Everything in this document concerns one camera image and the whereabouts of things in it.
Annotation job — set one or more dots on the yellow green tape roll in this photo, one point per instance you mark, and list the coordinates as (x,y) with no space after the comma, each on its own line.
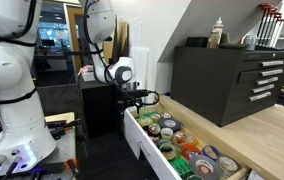
(139,121)

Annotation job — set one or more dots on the translucent pinkish tape roll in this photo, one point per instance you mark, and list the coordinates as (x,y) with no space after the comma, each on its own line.
(174,138)

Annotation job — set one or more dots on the white labelled tape roll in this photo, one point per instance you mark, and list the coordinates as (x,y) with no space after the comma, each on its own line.
(166,115)

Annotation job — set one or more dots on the green plastic block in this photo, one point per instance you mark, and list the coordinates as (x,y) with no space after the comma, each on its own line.
(180,168)

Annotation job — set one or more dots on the tall white capped bottle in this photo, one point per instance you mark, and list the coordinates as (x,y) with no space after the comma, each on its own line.
(218,28)

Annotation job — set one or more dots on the red orange tape roll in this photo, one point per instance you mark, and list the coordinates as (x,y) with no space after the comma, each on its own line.
(186,154)

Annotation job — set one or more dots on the blue tape roll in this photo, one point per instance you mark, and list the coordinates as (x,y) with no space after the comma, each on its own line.
(204,153)

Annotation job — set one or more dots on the teal tape roll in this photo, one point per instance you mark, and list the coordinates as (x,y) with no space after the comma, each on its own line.
(195,177)

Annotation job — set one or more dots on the cardboard sheets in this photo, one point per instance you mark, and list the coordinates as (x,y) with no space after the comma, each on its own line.
(122,36)

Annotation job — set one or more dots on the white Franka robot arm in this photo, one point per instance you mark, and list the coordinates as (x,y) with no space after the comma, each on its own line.
(12,110)

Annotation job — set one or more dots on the tan glue bottle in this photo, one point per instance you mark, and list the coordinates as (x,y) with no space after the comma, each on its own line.
(213,41)

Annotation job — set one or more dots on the white fronted wooden drawer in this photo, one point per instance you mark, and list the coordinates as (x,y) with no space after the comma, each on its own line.
(142,140)

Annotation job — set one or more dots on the silver tool chest pull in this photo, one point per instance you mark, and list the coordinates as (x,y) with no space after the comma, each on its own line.
(272,72)
(263,88)
(267,81)
(260,96)
(272,63)

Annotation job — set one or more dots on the metal can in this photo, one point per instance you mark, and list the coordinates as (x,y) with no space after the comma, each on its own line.
(250,42)

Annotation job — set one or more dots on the clear tape roll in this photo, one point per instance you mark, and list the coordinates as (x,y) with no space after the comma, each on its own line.
(220,166)

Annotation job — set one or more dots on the white cabinet with wood top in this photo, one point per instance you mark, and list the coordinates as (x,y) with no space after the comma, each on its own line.
(265,140)

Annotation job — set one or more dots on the black bar clamp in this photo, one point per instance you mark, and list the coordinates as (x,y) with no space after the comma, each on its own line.
(58,128)

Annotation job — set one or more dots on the white board panel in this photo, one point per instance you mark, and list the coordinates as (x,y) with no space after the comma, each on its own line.
(140,66)

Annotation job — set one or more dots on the large black tape roll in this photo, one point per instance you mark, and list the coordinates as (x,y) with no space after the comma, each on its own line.
(177,126)

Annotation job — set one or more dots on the black case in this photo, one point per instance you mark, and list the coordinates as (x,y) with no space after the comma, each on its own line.
(197,42)

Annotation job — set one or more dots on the black pedestal cabinet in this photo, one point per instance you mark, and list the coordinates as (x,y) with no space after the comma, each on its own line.
(98,110)

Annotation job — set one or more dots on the small white box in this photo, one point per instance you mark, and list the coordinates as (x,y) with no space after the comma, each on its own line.
(88,76)

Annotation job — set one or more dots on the black metal tool chest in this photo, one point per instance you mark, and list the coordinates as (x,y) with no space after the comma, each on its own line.
(202,83)

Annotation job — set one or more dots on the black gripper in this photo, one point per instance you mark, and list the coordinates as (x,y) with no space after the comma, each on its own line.
(133,98)

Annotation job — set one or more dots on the cream tape roll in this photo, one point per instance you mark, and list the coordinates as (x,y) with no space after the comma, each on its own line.
(162,133)

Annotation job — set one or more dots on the grey duct tape roll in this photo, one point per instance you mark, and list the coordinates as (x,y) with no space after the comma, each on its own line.
(195,166)

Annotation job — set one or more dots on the wooden framed door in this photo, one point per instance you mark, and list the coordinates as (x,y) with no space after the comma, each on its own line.
(71,40)

